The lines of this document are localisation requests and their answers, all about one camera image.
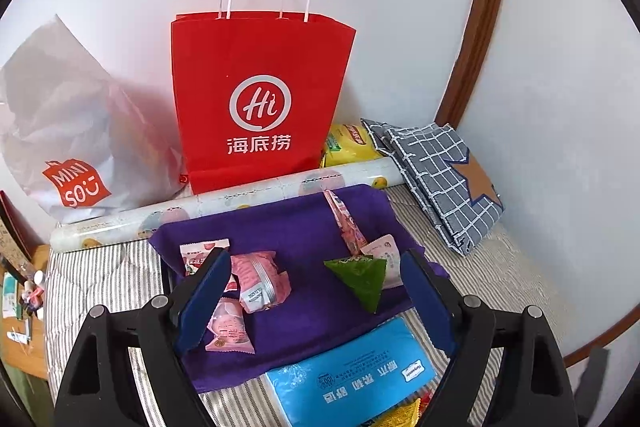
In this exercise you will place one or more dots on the yellow green packet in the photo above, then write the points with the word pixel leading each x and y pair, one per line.
pixel 347 144

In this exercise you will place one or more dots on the small pink white figure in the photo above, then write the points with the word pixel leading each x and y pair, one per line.
pixel 34 294

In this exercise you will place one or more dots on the blue checked cloth bag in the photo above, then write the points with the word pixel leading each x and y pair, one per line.
pixel 435 177

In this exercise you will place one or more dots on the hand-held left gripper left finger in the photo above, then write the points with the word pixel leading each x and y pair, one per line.
pixel 205 302

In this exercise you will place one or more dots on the dark red box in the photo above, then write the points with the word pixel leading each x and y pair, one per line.
pixel 15 222

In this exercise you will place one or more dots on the pink packet with white label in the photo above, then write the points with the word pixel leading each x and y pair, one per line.
pixel 260 277

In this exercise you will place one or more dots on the red snack packet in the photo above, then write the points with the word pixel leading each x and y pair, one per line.
pixel 425 403

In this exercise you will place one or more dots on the blue tissue pack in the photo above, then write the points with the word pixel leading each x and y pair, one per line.
pixel 350 372

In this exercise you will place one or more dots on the long pink snack packet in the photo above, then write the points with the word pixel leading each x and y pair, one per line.
pixel 345 222

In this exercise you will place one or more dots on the yellow snack packet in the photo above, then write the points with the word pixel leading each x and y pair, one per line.
pixel 397 417

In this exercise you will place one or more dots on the patterned paper roll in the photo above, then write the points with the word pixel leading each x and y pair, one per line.
pixel 250 197

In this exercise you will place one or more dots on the red paper bag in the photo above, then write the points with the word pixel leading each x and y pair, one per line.
pixel 260 57

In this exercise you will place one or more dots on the round pink snack packet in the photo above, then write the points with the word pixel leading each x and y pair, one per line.
pixel 230 327

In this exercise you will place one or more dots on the brown wooden frame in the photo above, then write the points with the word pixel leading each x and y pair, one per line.
pixel 480 7

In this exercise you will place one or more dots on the strawberry print snack packet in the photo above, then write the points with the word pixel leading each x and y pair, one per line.
pixel 197 257

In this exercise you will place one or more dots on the green cloth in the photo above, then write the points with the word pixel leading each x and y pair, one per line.
pixel 25 402

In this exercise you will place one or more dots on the white plastic bag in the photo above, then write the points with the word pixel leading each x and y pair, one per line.
pixel 75 132

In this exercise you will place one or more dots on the purple cloth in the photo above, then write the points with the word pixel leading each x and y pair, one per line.
pixel 300 247

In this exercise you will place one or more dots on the green triangular snack packet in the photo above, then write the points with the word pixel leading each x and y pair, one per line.
pixel 362 282

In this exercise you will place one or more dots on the white pink snack packet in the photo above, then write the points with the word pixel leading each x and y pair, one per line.
pixel 387 252

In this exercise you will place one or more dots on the wooden side table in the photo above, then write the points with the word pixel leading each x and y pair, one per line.
pixel 35 357

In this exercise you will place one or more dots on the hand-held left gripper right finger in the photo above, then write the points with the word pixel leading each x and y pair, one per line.
pixel 425 292

